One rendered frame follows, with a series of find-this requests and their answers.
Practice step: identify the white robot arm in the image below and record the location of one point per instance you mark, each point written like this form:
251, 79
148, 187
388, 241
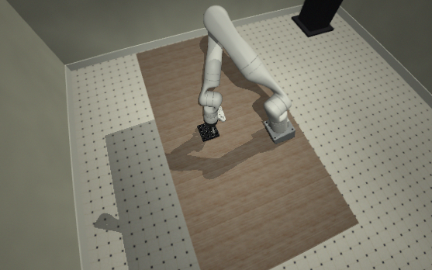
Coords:
218, 23

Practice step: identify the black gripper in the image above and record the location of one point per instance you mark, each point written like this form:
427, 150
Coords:
211, 126

